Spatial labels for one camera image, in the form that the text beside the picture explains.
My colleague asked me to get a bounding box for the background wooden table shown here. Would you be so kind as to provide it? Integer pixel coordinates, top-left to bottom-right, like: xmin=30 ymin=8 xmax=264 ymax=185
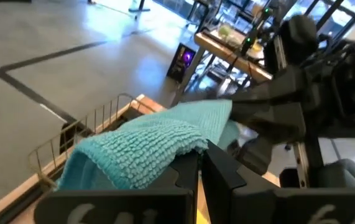
xmin=194 ymin=29 xmax=273 ymax=83

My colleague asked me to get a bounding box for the turquoise microfiber towel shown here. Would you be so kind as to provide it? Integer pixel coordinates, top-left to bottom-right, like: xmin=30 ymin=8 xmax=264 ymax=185
xmin=55 ymin=99 xmax=240 ymax=190

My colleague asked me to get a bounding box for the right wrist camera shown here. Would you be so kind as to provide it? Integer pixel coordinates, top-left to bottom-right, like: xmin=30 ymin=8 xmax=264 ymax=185
xmin=264 ymin=14 xmax=318 ymax=74

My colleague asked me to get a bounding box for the yellow microfiber towel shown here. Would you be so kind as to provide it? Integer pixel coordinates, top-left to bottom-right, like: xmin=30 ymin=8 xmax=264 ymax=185
xmin=196 ymin=205 xmax=211 ymax=224

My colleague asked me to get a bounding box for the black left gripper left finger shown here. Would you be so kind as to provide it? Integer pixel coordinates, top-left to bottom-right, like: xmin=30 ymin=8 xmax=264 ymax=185
xmin=34 ymin=151 xmax=201 ymax=224

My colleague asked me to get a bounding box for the gold wire basket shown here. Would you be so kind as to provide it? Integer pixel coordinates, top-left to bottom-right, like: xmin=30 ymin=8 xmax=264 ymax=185
xmin=27 ymin=92 xmax=165 ymax=190

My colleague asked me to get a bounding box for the office chair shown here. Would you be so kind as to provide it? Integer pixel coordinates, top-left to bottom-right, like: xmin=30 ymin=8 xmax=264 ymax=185
xmin=316 ymin=158 xmax=355 ymax=189

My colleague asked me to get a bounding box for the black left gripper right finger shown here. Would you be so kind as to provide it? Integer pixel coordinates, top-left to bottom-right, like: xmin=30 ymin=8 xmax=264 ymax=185
xmin=201 ymin=139 xmax=355 ymax=224

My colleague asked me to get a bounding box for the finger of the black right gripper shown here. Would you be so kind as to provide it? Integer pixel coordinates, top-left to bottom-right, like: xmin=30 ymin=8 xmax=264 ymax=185
xmin=237 ymin=136 xmax=275 ymax=177
xmin=229 ymin=89 xmax=274 ymax=121

